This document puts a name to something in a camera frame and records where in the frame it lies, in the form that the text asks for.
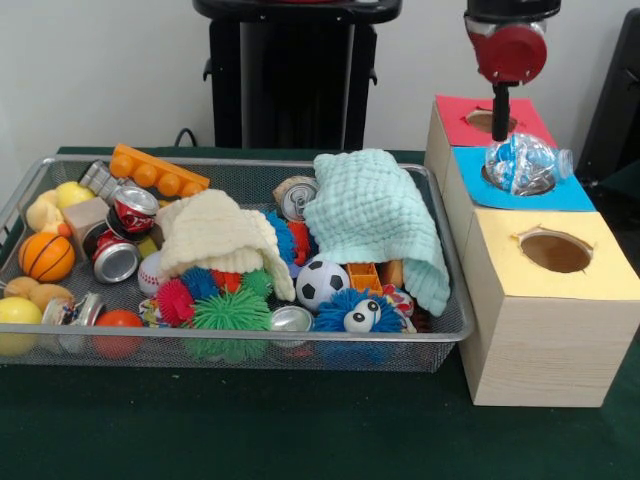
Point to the blue spiky ball with eyes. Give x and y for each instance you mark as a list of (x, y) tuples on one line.
[(332, 320)]

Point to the wooden box with three holes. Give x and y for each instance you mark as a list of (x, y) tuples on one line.
[(550, 350)]

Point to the green spiky rubber ball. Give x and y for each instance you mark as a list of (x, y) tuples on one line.
[(232, 312)]

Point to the orange mini basketball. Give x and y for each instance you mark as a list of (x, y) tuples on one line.
[(47, 257)]

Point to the long orange toy block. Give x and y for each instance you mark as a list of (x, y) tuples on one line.
[(150, 172)]

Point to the black equipment case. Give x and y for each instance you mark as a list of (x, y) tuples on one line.
[(615, 125)]

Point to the black and white soccer ball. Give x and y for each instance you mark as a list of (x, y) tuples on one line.
[(320, 287)]

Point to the clear bottle blue label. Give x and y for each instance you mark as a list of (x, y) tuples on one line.
[(525, 165)]

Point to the red rubber ball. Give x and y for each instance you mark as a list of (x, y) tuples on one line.
[(119, 327)]

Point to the dark green tablecloth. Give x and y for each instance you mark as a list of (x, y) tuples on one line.
[(300, 430)]

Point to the mint muslin cloth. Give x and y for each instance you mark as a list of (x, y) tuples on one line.
[(370, 220)]

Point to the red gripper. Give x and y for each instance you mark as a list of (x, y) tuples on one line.
[(515, 55)]

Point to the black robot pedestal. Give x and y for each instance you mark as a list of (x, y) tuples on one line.
[(290, 75)]

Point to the cream muslin cloth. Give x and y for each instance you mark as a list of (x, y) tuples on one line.
[(215, 230)]

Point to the multicoloured spiky caterpillar toy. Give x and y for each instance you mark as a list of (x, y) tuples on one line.
[(175, 300)]

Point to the red soda can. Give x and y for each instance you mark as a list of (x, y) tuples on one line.
[(135, 207)]

